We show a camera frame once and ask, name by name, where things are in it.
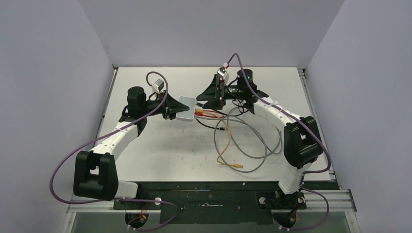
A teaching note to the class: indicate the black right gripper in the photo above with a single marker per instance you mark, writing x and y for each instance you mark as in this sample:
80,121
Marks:
214,94

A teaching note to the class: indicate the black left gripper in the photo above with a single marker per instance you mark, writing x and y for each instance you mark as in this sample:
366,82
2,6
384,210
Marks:
170,107

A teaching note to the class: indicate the white network switch box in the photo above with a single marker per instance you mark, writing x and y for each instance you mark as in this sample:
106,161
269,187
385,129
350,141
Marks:
187,115

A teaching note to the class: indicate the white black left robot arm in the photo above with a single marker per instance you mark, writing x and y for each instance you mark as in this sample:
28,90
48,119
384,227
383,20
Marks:
95,170

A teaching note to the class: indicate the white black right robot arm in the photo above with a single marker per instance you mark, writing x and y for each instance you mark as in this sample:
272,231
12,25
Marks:
300,135

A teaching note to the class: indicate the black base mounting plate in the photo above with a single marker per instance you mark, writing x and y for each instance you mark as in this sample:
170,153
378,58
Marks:
215,202

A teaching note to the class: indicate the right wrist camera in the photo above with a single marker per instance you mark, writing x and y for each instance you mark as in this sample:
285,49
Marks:
222,75

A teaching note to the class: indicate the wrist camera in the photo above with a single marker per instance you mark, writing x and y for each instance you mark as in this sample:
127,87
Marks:
222,75
157,86

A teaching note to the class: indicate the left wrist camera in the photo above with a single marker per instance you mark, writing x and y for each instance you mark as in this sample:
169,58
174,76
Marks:
157,86

